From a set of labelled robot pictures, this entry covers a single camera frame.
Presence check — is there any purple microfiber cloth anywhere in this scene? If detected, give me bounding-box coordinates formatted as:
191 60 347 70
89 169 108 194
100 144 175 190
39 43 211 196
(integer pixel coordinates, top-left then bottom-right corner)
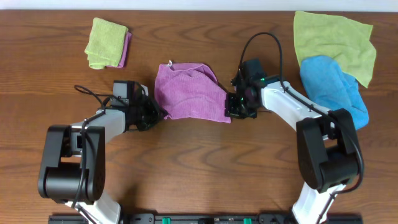
154 62 231 123

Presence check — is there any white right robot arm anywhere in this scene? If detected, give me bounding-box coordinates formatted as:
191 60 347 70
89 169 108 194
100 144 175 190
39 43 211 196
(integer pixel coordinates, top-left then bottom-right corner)
225 75 364 223

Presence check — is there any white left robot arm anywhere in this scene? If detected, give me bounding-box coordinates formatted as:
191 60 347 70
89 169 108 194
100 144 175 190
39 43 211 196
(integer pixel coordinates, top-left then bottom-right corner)
38 80 167 223

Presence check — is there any folded green cloth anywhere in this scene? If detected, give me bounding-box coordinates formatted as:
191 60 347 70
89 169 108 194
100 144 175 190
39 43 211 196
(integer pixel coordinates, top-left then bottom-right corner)
85 17 128 70

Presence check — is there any blue microfiber cloth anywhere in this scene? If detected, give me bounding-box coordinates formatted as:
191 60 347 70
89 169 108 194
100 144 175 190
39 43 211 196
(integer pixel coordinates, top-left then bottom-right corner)
300 55 369 129

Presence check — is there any large green microfiber cloth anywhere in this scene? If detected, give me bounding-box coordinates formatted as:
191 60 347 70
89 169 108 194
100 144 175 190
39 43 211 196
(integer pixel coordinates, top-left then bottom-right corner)
294 11 376 88

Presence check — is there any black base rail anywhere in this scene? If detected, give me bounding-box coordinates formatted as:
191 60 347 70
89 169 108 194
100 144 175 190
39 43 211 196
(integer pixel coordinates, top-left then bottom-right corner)
48 213 363 224

